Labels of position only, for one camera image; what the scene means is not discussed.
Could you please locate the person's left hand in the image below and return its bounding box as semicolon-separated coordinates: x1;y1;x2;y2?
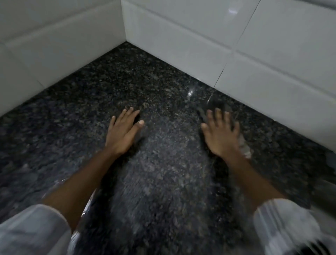
105;107;145;158

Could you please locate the person's right hand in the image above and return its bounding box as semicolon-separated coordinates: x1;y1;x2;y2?
201;108;240;158

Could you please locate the person's left forearm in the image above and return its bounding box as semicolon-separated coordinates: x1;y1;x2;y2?
41;151;122;233

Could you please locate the white shirt sleeve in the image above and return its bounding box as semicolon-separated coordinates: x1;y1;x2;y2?
253;198;336;255
0;204;73;255

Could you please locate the person's right forearm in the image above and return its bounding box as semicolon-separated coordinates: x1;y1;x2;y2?
222;151;287;214

